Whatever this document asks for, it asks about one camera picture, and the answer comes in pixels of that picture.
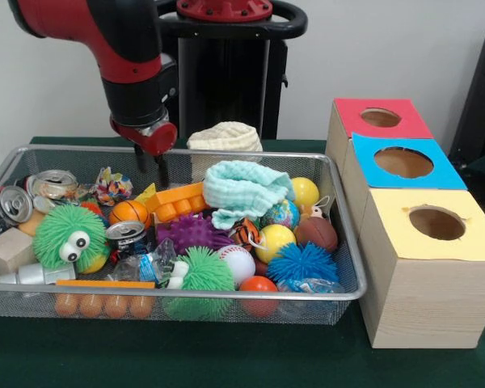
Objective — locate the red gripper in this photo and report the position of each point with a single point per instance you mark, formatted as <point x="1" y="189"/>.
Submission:
<point x="157" y="139"/>

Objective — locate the multicolour patterned cloth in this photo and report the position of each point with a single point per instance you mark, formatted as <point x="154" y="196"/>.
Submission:
<point x="113" y="186"/>

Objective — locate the cream knitted cloth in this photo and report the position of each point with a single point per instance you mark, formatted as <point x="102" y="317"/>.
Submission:
<point x="226" y="139"/>

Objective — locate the mint green cloth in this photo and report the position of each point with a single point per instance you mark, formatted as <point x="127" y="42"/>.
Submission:
<point x="242" y="194"/>

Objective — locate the green spiky ball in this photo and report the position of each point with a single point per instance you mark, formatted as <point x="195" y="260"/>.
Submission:
<point x="64" y="228"/>
<point x="204" y="271"/>

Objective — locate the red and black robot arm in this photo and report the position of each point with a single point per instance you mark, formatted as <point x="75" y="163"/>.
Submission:
<point x="121" y="48"/>

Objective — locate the wooden box with three holes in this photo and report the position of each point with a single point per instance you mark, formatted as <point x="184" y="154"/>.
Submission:
<point x="428" y="303"/>

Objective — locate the orange plastic block tray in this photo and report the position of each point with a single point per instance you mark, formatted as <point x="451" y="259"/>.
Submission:
<point x="178" y="200"/>

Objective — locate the purple spiky ball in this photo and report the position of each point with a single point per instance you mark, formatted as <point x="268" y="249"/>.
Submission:
<point x="194" y="232"/>

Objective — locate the striped tiger plush toy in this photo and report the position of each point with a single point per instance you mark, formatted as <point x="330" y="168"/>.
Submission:
<point x="246" y="232"/>

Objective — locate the white baseball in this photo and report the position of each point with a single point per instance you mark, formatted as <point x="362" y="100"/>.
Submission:
<point x="242" y="260"/>

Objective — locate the brown toy football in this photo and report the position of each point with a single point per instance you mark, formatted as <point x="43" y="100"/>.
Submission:
<point x="317" y="234"/>

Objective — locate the blue spiky ball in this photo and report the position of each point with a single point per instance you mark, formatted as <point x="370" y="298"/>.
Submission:
<point x="303" y="262"/>

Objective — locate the black flat panel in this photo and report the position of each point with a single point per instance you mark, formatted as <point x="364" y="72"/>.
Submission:
<point x="481" y="89"/>

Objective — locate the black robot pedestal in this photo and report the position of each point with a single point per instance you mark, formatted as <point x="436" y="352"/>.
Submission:
<point x="234" y="81"/>

